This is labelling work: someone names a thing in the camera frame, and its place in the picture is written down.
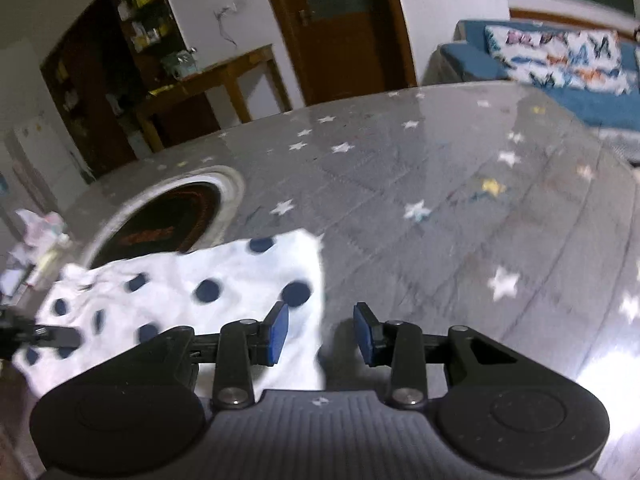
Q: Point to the pile of pink white clothes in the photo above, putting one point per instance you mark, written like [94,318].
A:
[42,235]

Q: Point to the dark wooden shelf cabinet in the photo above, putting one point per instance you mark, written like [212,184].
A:
[100,85]

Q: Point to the brown wooden door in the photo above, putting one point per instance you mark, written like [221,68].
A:
[340,35]

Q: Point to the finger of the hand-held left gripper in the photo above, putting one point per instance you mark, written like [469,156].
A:
[59,336]

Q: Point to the glass jar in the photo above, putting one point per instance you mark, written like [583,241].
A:
[179,65]

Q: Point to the round black induction cooktop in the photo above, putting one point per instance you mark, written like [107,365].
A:
[160,220]

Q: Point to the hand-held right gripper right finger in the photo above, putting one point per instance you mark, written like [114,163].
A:
[365,335]

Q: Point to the wooden side table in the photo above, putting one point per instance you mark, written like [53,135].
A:
[215,77]

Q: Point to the butterfly print pillow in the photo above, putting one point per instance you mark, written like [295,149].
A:
[555,60]

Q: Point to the white wall socket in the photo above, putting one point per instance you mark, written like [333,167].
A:
[226,10]

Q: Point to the white polka dot pants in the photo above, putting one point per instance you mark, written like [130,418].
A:
[165,285]

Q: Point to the blue sofa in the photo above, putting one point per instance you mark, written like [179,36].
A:
[590,100]

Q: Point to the grey star-patterned tablecloth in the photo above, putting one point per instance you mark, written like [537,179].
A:
[450,200]

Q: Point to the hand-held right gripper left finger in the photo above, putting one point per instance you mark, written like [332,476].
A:
[276,334]

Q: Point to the white refrigerator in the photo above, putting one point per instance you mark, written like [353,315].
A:
[40,155]

